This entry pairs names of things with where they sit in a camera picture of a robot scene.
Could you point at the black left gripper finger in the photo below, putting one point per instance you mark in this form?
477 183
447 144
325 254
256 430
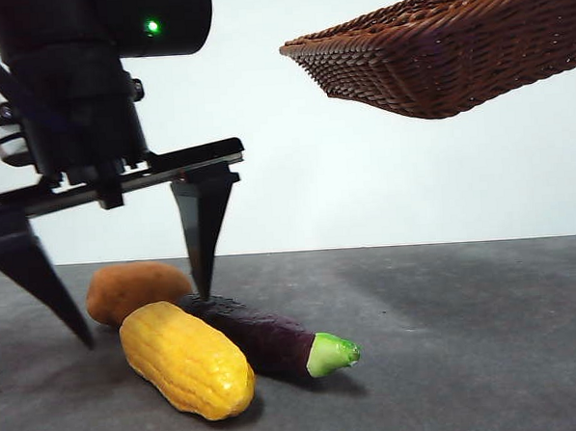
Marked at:
202 220
25 268

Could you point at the brown potato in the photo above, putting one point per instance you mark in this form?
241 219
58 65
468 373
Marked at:
132 288

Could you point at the brown woven wicker basket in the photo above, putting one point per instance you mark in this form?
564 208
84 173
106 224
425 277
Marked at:
453 57

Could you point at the purple eggplant with green stem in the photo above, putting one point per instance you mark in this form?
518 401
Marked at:
265 337

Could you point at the yellow corn cob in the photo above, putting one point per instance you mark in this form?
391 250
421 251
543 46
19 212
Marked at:
189 360

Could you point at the pale grey left wrist camera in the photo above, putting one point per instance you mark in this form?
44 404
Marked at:
10 148

